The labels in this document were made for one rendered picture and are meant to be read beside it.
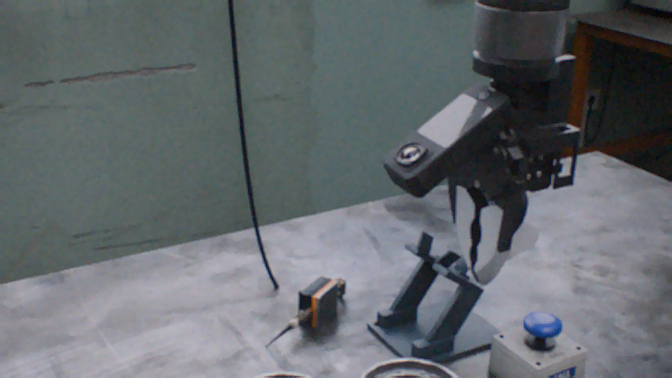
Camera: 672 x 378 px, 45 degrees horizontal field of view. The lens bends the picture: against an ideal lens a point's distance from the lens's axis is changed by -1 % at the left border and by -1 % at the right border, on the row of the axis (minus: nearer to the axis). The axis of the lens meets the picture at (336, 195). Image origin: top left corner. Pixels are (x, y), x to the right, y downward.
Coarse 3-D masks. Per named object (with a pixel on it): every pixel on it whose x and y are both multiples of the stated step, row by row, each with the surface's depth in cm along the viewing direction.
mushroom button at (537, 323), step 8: (536, 312) 85; (544, 312) 85; (528, 320) 84; (536, 320) 83; (544, 320) 83; (552, 320) 83; (528, 328) 83; (536, 328) 82; (544, 328) 82; (552, 328) 82; (560, 328) 83; (536, 336) 83; (544, 336) 82; (552, 336) 82
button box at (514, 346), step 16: (496, 336) 86; (512, 336) 86; (528, 336) 85; (560, 336) 86; (496, 352) 86; (512, 352) 84; (528, 352) 83; (544, 352) 83; (560, 352) 83; (576, 352) 83; (496, 368) 86; (512, 368) 84; (528, 368) 82; (544, 368) 81; (560, 368) 82; (576, 368) 84
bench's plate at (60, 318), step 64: (576, 192) 133; (640, 192) 134; (192, 256) 110; (256, 256) 111; (320, 256) 111; (384, 256) 112; (576, 256) 113; (640, 256) 113; (0, 320) 95; (64, 320) 95; (128, 320) 95; (192, 320) 96; (256, 320) 96; (512, 320) 97; (576, 320) 97; (640, 320) 98
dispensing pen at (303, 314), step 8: (320, 280) 97; (328, 280) 97; (344, 280) 100; (312, 288) 95; (320, 288) 95; (344, 288) 100; (304, 296) 94; (312, 296) 93; (304, 304) 94; (304, 312) 93; (312, 312) 94; (296, 320) 92; (304, 320) 93; (288, 328) 91; (280, 336) 89
